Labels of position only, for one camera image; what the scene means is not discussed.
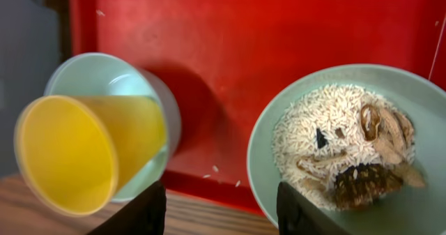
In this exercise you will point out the light blue small bowl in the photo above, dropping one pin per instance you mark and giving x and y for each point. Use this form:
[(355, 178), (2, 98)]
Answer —
[(98, 74)]

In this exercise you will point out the red plastic tray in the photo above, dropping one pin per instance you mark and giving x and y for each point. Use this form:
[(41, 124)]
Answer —
[(225, 60)]

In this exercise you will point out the grey dishwasher rack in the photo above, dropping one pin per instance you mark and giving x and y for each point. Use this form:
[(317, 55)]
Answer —
[(29, 55)]

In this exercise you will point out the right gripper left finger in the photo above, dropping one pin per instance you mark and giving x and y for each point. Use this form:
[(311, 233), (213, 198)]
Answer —
[(144, 215)]

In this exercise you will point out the rice and food scraps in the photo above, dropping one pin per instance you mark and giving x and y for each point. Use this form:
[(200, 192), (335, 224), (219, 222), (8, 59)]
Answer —
[(344, 147)]

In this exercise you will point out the yellow plastic cup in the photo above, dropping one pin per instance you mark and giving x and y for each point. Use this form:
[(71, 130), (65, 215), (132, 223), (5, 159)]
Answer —
[(76, 153)]

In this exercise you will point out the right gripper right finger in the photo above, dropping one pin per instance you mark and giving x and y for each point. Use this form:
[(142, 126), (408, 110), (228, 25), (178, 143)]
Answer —
[(298, 216)]

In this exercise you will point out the green bowl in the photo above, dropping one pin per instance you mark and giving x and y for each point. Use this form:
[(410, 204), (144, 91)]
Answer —
[(411, 211)]

